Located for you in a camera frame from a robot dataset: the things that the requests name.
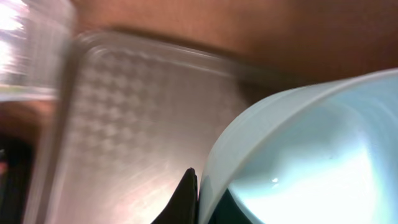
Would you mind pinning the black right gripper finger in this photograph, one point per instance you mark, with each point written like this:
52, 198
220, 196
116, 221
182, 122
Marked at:
183, 205

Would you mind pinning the light blue bowl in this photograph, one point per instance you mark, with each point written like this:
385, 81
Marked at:
324, 153

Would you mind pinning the brown serving tray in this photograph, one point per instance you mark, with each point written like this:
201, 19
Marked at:
134, 114

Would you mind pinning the clear plastic bin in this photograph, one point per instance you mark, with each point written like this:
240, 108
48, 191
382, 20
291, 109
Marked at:
35, 35

